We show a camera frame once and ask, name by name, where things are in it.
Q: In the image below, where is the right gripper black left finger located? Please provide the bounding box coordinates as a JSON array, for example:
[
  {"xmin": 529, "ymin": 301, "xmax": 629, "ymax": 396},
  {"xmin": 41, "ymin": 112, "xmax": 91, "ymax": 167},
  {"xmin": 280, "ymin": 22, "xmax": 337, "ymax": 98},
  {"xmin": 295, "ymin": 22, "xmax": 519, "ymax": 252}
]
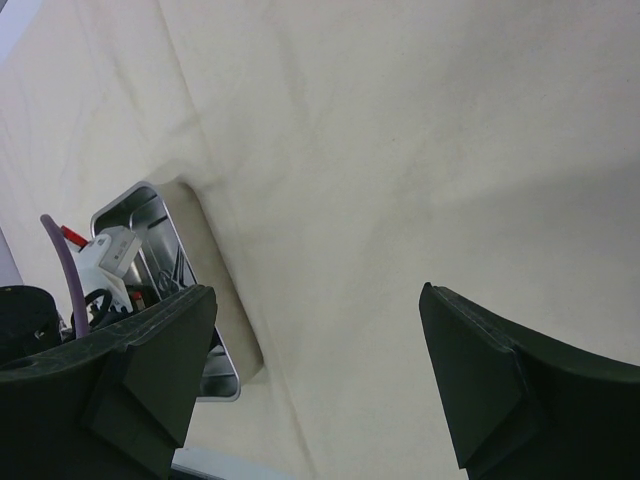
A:
[{"xmin": 1, "ymin": 285, "xmax": 217, "ymax": 479}]

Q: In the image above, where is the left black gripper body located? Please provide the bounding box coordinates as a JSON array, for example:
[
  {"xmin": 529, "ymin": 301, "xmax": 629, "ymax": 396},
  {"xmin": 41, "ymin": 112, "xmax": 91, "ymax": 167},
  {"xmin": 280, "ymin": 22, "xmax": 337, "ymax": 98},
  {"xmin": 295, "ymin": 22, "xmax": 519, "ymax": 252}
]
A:
[{"xmin": 0, "ymin": 284, "xmax": 166, "ymax": 366}]

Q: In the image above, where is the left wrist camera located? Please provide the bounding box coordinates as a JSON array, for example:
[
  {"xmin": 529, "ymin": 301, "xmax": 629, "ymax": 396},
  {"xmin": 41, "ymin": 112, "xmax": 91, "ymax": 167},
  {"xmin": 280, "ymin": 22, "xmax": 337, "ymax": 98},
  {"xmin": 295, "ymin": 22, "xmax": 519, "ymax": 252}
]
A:
[{"xmin": 61, "ymin": 226, "xmax": 142, "ymax": 312}]

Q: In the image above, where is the beige cloth wrap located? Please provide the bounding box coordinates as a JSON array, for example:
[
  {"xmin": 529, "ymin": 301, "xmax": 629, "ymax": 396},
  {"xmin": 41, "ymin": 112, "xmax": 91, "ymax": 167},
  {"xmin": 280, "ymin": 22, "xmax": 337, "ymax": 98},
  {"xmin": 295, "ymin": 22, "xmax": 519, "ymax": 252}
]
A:
[{"xmin": 1, "ymin": 1, "xmax": 639, "ymax": 479}]

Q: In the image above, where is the steel instrument tray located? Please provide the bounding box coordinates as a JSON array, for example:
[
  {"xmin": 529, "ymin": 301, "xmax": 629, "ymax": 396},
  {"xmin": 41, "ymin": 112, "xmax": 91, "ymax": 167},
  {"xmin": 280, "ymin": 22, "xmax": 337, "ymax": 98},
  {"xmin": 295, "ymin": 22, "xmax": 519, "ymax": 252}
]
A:
[{"xmin": 91, "ymin": 179, "xmax": 263, "ymax": 402}]

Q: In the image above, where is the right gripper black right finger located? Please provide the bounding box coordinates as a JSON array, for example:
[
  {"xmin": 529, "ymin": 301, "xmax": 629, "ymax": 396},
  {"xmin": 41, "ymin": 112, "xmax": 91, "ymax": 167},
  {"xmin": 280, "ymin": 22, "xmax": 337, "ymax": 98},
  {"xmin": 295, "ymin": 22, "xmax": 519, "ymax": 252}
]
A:
[{"xmin": 419, "ymin": 283, "xmax": 639, "ymax": 479}]

